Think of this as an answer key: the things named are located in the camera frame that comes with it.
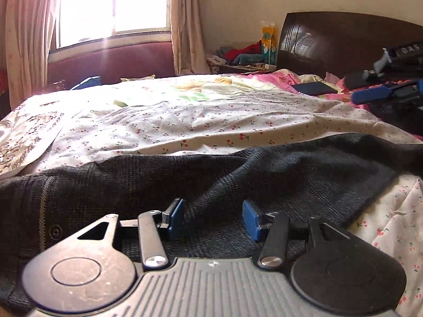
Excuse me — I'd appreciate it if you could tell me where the maroon padded window bench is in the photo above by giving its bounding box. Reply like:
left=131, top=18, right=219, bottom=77
left=47, top=40, right=176, bottom=88

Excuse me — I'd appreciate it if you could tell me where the brown patterned blanket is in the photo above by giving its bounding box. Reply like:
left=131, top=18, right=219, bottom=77
left=0, top=101, right=67, bottom=179

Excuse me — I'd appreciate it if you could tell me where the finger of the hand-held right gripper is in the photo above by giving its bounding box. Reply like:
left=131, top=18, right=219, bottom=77
left=351, top=79, right=423, bottom=104
left=344, top=70, right=387, bottom=90

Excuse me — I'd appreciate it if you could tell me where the pink blanket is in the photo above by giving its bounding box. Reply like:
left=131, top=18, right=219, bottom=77
left=243, top=69, right=374, bottom=106

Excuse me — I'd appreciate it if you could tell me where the blue cloth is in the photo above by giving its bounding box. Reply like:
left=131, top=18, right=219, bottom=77
left=70, top=76, right=101, bottom=90

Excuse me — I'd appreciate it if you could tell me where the window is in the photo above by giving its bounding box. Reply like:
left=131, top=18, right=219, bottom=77
left=56, top=0, right=172, bottom=48

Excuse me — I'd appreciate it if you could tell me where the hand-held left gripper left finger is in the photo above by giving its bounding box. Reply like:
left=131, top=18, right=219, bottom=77
left=77, top=199, right=186, bottom=269

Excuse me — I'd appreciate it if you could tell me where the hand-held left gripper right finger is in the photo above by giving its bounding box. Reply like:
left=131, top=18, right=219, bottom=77
left=242, top=200, right=347, bottom=269

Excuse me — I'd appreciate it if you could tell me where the cartoon print sheet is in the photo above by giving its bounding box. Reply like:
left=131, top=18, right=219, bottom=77
left=121, top=74, right=291, bottom=101

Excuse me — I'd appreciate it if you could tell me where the black flat phone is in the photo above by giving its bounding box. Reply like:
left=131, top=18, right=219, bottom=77
left=291, top=81, right=338, bottom=96

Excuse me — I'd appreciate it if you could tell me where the dark grey knitted garment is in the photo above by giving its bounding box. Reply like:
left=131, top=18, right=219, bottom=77
left=0, top=133, right=423, bottom=317

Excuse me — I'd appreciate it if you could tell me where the cherry print bed sheet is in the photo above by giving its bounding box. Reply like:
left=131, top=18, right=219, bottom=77
left=0, top=76, right=423, bottom=317

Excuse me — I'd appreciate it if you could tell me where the dark cloth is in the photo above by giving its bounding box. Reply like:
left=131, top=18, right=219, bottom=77
left=370, top=101, right=423, bottom=137

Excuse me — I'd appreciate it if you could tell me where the cream pillow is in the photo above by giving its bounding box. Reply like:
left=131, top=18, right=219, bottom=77
left=299, top=74, right=326, bottom=84

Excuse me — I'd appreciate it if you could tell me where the pile of coloured clothes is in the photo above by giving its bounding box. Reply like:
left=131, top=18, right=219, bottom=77
left=216, top=41, right=266, bottom=67

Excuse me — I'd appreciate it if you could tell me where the dark wooden headboard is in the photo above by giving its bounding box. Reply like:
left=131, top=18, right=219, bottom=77
left=278, top=12, right=423, bottom=80

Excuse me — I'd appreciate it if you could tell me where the yellow tissue packet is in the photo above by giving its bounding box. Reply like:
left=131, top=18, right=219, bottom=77
left=259, top=21, right=277, bottom=65

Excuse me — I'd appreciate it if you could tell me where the bedside table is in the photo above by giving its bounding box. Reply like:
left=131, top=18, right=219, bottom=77
left=206, top=54, right=276, bottom=74

